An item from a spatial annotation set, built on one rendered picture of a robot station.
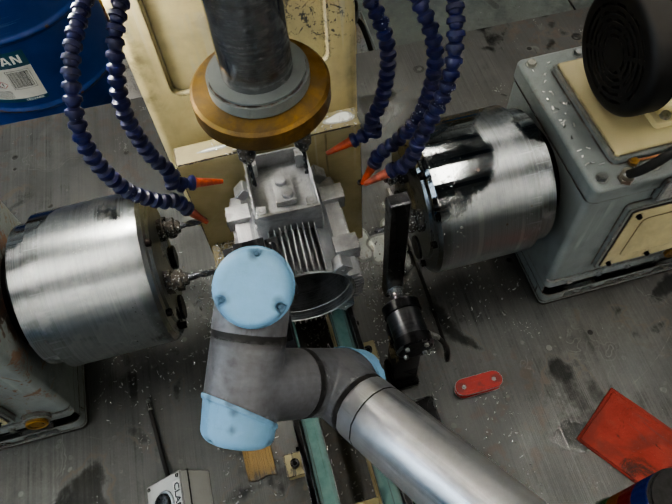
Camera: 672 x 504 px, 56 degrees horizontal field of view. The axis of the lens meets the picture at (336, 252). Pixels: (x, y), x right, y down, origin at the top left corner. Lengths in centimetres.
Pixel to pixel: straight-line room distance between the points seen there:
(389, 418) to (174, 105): 66
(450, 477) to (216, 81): 52
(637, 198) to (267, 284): 66
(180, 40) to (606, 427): 94
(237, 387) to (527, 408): 69
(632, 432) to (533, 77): 62
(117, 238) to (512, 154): 59
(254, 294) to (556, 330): 79
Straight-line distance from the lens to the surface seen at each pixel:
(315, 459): 101
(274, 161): 101
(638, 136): 104
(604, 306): 131
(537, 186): 99
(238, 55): 74
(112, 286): 94
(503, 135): 100
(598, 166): 100
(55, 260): 96
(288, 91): 78
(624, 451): 120
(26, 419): 118
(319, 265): 92
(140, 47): 101
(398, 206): 80
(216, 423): 61
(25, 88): 246
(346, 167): 110
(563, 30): 178
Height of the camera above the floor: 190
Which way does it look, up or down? 59 degrees down
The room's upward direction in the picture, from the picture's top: 5 degrees counter-clockwise
